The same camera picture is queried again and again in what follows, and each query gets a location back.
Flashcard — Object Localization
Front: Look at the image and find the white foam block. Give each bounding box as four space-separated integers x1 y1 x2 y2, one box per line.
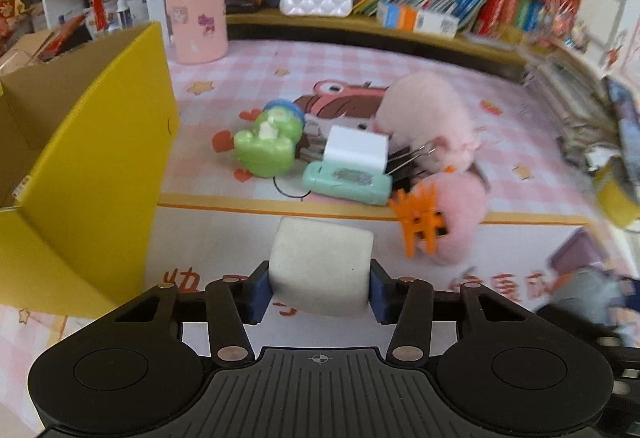
269 217 375 319

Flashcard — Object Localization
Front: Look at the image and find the brown cardboard piece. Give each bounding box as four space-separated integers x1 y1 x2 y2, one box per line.
0 31 55 74

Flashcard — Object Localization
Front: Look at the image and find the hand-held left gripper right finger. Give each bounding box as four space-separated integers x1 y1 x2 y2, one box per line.
369 258 538 365

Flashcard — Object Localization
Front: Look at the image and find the black binder clip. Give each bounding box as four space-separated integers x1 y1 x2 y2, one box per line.
385 141 437 194

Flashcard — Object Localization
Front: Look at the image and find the lavender blurred object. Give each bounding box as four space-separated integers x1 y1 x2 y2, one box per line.
547 227 611 276

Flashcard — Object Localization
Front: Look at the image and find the white plastic block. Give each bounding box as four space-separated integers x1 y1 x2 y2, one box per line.
322 125 391 175

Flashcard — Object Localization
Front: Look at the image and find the pale pink plush pig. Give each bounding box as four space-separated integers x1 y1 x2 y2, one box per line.
375 71 483 171

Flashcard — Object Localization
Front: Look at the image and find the pink sticker pen holder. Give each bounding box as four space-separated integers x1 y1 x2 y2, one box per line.
161 0 230 66

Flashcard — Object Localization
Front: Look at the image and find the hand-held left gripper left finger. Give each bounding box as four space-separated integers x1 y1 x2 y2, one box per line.
114 261 271 365

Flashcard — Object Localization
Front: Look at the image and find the orange hair claw clip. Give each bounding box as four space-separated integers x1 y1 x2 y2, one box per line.
389 181 446 259

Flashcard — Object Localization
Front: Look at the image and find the yellow cardboard box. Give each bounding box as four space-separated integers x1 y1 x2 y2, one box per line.
0 21 181 319

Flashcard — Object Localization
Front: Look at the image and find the green frog toy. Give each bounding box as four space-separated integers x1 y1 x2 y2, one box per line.
234 99 305 178

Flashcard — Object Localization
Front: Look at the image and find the orange and white box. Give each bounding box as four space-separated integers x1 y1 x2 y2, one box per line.
376 1 461 39

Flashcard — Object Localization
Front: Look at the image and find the salmon pink plush toy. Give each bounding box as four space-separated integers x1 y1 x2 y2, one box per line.
400 171 491 266

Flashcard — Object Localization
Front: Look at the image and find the yellow container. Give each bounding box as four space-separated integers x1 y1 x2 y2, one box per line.
592 158 640 230

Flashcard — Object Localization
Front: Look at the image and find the mint green case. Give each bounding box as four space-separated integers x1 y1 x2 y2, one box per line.
301 161 393 206

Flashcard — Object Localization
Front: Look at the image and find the stack of magazines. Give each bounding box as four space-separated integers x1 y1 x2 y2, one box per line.
522 38 640 169

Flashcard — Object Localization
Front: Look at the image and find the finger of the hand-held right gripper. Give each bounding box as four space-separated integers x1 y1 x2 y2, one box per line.
592 325 640 419

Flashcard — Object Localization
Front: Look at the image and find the pile of red packets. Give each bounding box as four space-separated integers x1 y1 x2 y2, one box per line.
39 13 88 62

